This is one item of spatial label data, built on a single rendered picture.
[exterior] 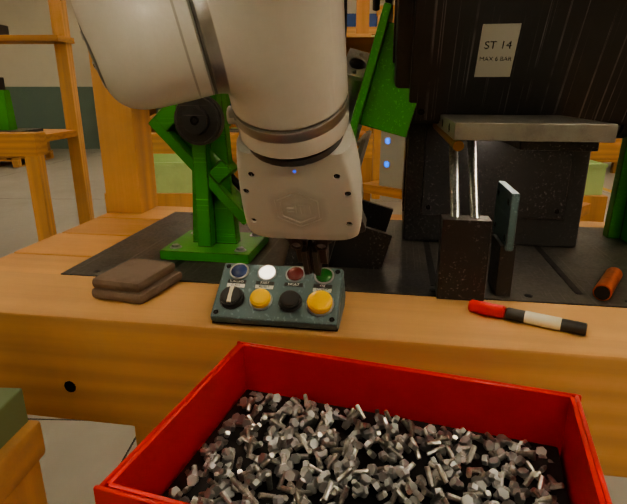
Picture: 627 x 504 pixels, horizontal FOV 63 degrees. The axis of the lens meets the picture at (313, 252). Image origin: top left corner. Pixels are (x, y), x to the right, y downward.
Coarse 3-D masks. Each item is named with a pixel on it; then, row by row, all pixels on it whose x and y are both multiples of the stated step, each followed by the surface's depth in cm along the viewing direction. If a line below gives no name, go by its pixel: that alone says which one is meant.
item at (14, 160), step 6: (48, 144) 911; (48, 150) 911; (0, 156) 809; (6, 156) 809; (12, 156) 809; (18, 156) 816; (48, 156) 917; (6, 162) 855; (12, 162) 810; (18, 162) 811
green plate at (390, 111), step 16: (384, 16) 67; (384, 32) 68; (384, 48) 70; (368, 64) 70; (384, 64) 70; (368, 80) 70; (384, 80) 71; (368, 96) 72; (384, 96) 72; (400, 96) 71; (368, 112) 73; (384, 112) 72; (400, 112) 72; (352, 128) 72; (384, 128) 73; (400, 128) 73
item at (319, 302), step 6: (312, 294) 58; (318, 294) 58; (324, 294) 58; (312, 300) 58; (318, 300) 58; (324, 300) 58; (330, 300) 58; (312, 306) 57; (318, 306) 57; (324, 306) 57; (330, 306) 58; (318, 312) 57; (324, 312) 58
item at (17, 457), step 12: (36, 420) 51; (24, 432) 49; (36, 432) 50; (12, 444) 47; (24, 444) 48; (36, 444) 50; (0, 456) 46; (12, 456) 47; (24, 456) 48; (36, 456) 50; (0, 468) 45; (12, 468) 47; (24, 468) 48; (0, 480) 45; (12, 480) 47; (0, 492) 45
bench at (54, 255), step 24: (120, 216) 120; (144, 216) 120; (48, 240) 101; (72, 240) 101; (96, 240) 101; (120, 240) 101; (0, 264) 87; (24, 264) 87; (48, 264) 87; (72, 264) 87; (144, 432) 142
